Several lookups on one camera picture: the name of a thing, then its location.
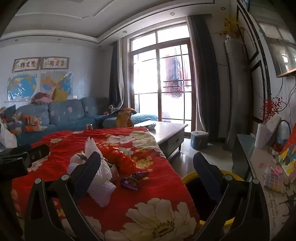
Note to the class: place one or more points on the framed calligraphy poster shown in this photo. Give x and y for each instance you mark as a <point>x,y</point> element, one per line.
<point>55,63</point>
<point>26,64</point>

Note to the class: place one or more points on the blue sofa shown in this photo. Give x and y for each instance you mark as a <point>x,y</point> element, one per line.
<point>67,113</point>

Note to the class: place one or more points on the wall television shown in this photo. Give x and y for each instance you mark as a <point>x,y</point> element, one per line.
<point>282,51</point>

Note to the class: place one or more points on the grey standing air conditioner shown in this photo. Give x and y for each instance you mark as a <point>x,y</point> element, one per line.
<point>238,92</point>

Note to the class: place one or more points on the world map poster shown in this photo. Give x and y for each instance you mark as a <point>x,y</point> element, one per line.
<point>22,87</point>

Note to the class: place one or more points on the clear plastic bead box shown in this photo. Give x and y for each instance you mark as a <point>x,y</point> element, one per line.
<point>274,179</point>

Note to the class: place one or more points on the glass balcony door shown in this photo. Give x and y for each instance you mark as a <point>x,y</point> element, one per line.
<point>148,81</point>

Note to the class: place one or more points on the blue stool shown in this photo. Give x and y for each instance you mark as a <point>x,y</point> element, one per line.
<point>199,140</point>

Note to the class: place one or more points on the white snack packet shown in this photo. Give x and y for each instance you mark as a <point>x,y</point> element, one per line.
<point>92,147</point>

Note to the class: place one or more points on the red berry branches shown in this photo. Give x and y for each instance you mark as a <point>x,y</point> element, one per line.
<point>270,111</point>

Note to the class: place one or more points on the dark blue curtain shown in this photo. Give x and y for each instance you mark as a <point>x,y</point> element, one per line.
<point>115,76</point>

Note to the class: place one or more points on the white canvas board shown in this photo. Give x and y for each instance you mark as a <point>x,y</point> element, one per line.
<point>274,129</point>

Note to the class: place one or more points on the country map poster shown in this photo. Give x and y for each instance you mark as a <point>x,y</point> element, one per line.
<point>56,81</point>

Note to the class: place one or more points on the metal can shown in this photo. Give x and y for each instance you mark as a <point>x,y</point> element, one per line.
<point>89,127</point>

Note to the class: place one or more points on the white tissue packet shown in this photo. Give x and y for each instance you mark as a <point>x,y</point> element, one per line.
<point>101,187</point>

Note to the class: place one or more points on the tv cabinet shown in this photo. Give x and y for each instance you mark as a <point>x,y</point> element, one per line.
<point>245,143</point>

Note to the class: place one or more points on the dark clothes pile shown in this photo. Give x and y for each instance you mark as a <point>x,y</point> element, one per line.
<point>111,110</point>

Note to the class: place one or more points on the hanging laundry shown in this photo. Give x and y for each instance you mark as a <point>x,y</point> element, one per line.
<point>175,74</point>

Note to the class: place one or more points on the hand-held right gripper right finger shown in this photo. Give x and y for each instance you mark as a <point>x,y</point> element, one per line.
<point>205,173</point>

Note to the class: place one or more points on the grey curtain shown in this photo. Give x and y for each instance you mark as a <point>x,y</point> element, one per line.
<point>205,81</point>

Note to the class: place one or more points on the white cloth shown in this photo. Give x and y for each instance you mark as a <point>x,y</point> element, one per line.
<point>7,136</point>

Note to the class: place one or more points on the red plastic bag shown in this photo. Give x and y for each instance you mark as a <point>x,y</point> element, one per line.
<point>122,162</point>

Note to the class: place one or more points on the yellow bin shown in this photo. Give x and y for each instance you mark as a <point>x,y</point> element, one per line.
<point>198,199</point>

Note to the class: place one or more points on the colourful painting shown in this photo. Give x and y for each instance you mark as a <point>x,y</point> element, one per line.
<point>289,157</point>

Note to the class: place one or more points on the orange paper bag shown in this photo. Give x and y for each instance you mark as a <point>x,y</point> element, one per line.
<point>123,118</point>

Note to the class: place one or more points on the yellow artificial flowers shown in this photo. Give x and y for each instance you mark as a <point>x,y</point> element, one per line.
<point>231,25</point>

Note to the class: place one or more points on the pink clothes pile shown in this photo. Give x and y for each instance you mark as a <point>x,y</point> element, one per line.
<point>41,97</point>

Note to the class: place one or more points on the red ornament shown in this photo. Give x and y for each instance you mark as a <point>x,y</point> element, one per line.
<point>276,146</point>

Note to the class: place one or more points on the white vase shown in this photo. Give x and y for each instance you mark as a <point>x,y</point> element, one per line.
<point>260,136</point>

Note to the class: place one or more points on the red floral blanket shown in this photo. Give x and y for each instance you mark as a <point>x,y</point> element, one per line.
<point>161,176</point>

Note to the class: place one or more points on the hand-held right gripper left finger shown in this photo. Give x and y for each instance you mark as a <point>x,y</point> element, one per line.
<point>85,176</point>

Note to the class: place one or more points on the purple wrapper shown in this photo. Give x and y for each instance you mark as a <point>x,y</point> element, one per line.
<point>134,179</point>

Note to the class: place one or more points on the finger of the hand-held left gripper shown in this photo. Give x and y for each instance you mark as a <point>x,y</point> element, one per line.
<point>39,153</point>

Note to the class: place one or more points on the yellow cushion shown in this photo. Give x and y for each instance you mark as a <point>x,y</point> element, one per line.
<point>60,95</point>

